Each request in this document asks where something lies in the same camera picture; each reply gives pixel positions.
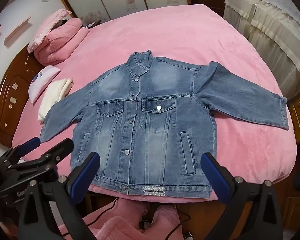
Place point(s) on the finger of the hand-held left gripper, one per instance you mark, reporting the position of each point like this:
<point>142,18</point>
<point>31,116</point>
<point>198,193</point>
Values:
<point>57,150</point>
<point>30,143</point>

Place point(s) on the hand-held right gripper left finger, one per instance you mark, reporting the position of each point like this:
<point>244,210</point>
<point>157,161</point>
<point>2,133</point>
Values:
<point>86,177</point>

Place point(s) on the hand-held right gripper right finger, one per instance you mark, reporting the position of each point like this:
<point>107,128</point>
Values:
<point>211,177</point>

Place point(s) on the blue denim jacket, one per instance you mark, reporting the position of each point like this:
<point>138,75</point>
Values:
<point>152,130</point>

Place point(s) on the white folded garment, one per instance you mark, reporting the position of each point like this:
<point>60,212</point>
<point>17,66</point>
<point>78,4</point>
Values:
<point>52,97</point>

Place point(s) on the brown wooden headboard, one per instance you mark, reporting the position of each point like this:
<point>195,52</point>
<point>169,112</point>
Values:
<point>12,92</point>

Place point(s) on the small white printed pillow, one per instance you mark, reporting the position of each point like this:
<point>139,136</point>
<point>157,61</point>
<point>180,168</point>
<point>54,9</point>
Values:
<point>43,82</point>

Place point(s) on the pink folded quilt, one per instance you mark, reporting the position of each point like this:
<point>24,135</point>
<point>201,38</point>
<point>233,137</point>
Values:
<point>62,42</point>

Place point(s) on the pink lace-edged pillow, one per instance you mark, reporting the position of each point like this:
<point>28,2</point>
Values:
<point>48,27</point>

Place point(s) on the pink bed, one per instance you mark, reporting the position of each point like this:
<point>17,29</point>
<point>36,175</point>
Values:
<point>177,37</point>

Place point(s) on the pink wall shelf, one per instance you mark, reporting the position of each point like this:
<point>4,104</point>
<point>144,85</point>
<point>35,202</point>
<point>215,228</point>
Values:
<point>17,31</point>

